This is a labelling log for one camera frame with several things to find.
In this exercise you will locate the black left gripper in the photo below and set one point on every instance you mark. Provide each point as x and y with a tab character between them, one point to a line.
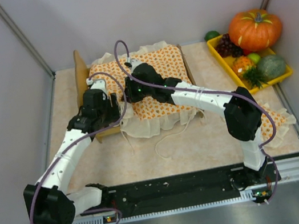
109	107

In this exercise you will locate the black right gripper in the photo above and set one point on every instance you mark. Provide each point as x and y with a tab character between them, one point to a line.
131	91

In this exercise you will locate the wooden pet bed frame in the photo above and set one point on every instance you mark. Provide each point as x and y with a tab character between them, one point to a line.
80	72

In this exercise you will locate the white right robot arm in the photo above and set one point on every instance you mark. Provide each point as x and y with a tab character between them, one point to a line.
239	109

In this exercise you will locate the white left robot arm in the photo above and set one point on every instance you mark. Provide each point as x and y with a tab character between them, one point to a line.
48	201

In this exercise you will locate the dark green lime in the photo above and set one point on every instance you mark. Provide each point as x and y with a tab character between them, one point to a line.
211	35

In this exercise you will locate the dark purple grape bunch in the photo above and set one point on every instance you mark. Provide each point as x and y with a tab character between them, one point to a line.
226	47

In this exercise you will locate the orange pineapple toy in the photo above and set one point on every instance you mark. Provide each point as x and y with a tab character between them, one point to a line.
247	70

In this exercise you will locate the red tomato under pumpkin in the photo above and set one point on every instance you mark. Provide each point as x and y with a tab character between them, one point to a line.
246	52

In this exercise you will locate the orange pumpkin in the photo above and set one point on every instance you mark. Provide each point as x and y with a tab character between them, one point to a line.
255	30

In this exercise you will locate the green melon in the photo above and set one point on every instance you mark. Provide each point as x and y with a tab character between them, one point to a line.
271	66

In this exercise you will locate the yellow plastic tray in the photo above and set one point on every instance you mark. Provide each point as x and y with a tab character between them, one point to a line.
227	62

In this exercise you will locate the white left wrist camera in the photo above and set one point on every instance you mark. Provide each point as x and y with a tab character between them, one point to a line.
99	84

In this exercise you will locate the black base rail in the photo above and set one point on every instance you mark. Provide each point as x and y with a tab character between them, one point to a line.
184	190

